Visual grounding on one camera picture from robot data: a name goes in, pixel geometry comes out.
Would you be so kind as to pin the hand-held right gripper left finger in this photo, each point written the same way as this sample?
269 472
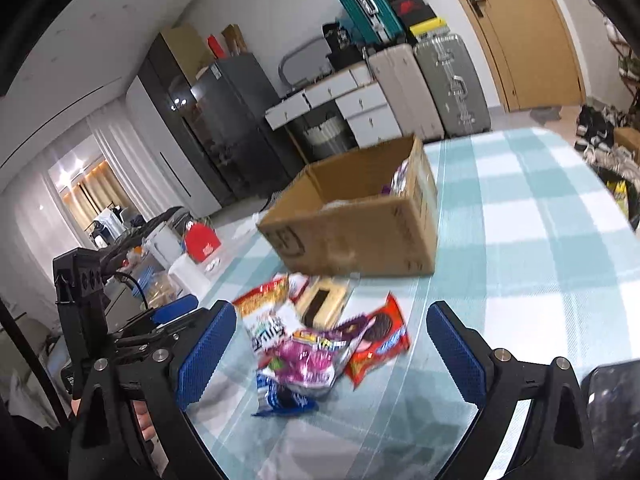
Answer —
205 355

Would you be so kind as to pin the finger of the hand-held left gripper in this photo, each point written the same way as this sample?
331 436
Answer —
187 324
175 307

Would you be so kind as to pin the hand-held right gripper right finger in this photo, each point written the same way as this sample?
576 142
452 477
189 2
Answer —
457 355

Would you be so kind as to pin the white snack packet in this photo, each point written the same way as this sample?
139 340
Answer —
270 332

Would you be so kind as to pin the orange snack packet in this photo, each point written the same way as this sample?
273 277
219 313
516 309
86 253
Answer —
260 295

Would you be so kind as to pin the red cookie packet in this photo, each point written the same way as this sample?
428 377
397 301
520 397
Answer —
380 345

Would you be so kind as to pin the blue cookie packet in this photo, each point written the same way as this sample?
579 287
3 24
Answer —
280 397

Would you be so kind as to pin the clear cracker packet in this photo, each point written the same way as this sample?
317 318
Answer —
320 302

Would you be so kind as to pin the brown cardboard box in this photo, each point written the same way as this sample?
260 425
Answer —
350 240

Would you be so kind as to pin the person's left hand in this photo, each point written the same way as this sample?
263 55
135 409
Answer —
146 422

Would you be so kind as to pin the white paper roll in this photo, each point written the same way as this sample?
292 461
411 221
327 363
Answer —
190 277

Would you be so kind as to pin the white marble side table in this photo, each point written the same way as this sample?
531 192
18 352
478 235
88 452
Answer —
235 250

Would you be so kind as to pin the dark grey rounded object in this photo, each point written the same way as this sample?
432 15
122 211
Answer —
160 217

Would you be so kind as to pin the yellow curtain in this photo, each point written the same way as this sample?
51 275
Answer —
95 195

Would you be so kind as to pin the white wardrobe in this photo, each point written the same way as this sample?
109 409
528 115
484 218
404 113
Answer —
170 170

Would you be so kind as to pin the white curtain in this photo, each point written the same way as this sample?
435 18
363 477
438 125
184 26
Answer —
130 160

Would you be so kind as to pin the grey refrigerator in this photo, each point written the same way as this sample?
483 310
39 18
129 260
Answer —
240 110

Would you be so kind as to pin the dark glass cabinet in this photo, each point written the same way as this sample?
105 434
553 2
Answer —
165 90

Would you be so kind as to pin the black trash bin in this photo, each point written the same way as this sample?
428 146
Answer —
620 195

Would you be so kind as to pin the woven laundry basket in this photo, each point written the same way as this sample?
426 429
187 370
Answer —
327 135

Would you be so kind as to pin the white drawer desk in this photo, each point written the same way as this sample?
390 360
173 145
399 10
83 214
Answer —
372 120

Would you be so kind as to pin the grey door mat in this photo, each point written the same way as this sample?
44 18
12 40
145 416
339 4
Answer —
545 115

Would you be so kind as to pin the red paper bag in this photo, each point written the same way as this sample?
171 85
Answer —
216 47

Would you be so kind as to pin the heap of loose shoes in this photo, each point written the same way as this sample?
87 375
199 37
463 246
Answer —
595 130

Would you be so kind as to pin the beige suitcase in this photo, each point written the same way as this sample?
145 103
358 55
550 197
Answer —
405 95

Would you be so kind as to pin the silver suitcase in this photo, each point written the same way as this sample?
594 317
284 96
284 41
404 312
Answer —
450 85

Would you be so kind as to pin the brown paper bag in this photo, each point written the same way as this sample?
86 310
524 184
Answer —
234 40

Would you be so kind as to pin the small cardboard box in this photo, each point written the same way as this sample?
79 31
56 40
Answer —
629 140

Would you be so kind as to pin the tan wooden door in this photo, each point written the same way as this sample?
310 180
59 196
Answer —
525 50

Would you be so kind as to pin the black printed box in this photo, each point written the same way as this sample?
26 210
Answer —
342 40

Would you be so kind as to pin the yellow label shoe box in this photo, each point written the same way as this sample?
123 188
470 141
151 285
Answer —
427 26

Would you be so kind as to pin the wooden shoe rack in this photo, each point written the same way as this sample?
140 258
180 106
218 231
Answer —
620 47

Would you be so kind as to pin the red logo shoe box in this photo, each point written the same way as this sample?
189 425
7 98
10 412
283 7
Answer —
412 10

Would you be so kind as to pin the teal suitcase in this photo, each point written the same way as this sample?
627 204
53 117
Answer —
381 12

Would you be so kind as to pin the grey curved metal frame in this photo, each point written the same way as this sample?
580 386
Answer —
300 46

